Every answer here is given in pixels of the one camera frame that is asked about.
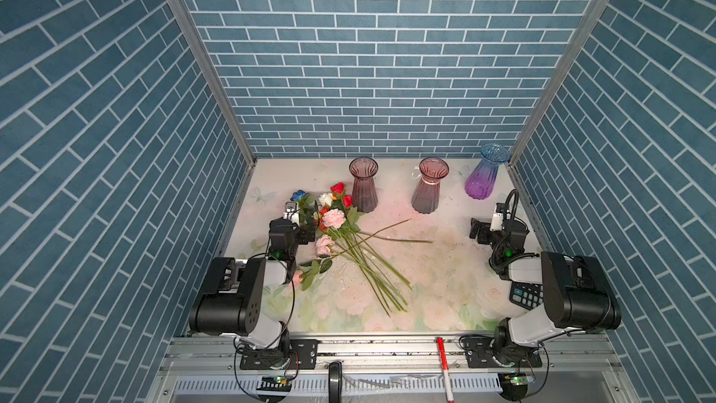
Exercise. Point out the black calculator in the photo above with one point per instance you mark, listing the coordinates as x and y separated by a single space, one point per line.
526 296

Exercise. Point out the aluminium mounting rail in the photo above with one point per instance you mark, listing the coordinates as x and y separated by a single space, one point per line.
411 353

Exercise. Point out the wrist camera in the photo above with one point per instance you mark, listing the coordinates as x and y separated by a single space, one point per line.
292 212
499 216

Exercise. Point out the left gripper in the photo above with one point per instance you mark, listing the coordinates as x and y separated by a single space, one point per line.
302 224

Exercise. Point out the white rose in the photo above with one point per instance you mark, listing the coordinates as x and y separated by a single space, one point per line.
326 199

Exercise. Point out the dark purple glass vase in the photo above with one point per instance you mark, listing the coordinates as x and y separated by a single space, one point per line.
364 193

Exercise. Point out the red white marker pen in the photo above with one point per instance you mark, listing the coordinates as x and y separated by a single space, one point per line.
445 369

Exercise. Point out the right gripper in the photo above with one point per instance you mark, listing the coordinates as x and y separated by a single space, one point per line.
484 229

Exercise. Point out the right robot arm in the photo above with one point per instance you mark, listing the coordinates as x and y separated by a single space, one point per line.
562 295

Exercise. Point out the pink rose on table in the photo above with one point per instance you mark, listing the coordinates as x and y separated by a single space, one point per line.
322 260

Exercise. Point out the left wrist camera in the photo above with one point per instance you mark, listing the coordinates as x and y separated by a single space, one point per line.
292 212

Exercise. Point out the pink carnation spray stem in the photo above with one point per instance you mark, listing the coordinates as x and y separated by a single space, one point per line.
355 245

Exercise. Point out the blue rose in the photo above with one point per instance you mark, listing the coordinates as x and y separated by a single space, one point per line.
298 195

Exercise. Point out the red rose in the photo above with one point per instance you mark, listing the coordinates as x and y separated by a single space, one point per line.
338 188

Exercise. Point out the pink glass vase with ribbon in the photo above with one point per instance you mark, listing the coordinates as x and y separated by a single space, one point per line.
425 198

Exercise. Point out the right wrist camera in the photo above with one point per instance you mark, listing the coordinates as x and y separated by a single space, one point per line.
499 216

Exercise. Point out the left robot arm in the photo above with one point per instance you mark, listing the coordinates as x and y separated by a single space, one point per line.
231 294

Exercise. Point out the purple blue gradient vase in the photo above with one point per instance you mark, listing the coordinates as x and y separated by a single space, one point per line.
480 184

